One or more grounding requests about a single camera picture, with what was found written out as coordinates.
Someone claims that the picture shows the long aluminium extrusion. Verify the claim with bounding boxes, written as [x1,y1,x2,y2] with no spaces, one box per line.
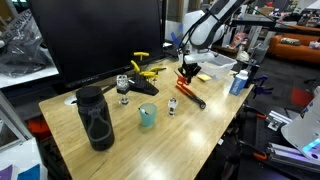
[266,141,320,174]

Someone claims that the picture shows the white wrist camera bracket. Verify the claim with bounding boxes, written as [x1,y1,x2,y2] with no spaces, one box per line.
[183,52,216,65]

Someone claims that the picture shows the grey plastic bag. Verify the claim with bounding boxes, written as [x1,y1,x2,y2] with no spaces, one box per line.
[0,9,53,78]

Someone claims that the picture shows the red handled scissors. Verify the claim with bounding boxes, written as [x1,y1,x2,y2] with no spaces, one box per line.
[173,69,190,88]

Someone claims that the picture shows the white and blue paper bag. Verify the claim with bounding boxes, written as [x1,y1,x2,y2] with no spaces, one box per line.
[0,138,49,180]

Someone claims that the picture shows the black camera stand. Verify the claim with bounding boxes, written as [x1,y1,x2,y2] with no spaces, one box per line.
[244,42,269,88]

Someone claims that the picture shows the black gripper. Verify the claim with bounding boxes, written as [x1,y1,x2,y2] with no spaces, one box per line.
[177,62,203,84]

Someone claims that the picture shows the yellow T-handle hex key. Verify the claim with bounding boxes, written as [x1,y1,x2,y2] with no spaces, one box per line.
[130,59,141,75]
[139,70,157,79]
[149,66,167,84]
[133,51,150,63]

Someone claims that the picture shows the large black monitor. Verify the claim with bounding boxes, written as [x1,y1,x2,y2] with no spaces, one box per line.
[28,0,168,90]

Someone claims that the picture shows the teal plastic cup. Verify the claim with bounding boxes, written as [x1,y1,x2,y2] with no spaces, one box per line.
[138,102,158,128]

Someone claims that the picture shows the blue clamp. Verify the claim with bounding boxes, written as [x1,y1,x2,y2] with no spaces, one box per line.
[251,74,274,99]

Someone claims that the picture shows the orange handled clamp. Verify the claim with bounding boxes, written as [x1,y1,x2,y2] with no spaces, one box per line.
[238,139,268,162]
[244,104,268,120]

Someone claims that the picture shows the white round cable grommet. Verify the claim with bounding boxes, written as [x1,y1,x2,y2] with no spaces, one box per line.
[63,94,79,107]

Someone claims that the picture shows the red box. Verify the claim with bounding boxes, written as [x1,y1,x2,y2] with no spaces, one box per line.
[290,87,314,108]

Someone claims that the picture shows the white rounded device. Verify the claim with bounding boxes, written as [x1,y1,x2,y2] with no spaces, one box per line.
[280,85,320,165]

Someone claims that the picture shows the small glass shaker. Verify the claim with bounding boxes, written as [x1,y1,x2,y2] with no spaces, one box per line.
[167,97,178,117]

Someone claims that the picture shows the blue plastic piece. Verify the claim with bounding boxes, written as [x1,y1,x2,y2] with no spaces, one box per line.
[170,23,184,48]

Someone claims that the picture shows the yellow sticky note pad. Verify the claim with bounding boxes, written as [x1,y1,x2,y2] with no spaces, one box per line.
[196,73,213,82]

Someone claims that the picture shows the orange crate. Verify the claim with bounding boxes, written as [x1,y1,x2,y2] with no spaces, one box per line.
[26,116,54,141]

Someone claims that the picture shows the small aluminium bracket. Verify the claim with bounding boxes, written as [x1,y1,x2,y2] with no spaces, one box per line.
[266,109,288,132]

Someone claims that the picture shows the blue bottle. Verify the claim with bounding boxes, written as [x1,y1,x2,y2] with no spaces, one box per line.
[228,69,250,97]

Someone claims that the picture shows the black monitor stand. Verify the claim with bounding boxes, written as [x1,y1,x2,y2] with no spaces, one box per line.
[99,83,118,94]

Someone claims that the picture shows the black water bottle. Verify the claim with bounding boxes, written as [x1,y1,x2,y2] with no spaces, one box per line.
[75,85,116,152]

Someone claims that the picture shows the clear glass on black base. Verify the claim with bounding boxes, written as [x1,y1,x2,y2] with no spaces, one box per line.
[115,74,131,106]

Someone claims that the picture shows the orange sofa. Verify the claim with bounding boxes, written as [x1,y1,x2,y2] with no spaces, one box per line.
[267,32,320,65]

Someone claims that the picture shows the orange handled slip-joint pliers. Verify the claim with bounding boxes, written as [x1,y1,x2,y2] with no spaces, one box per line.
[175,83,207,111]

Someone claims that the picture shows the clear plastic bin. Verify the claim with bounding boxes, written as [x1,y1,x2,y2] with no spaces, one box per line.
[178,49,238,80]

